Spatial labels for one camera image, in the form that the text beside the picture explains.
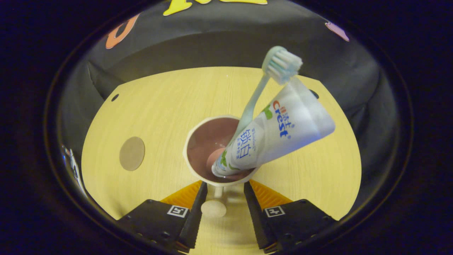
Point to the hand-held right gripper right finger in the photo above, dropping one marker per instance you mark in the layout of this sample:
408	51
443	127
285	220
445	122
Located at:
253	219

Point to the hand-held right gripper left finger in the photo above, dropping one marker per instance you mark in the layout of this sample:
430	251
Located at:
198	219

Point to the beige cup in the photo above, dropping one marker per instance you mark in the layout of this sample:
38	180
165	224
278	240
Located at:
205	141

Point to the white toothpaste tube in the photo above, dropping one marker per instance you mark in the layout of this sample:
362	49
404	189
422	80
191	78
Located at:
290	124

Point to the pale green toothbrush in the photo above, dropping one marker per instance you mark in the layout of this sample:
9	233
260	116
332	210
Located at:
281	63

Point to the black backdrop cloth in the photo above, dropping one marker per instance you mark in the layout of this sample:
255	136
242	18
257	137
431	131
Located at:
212	49

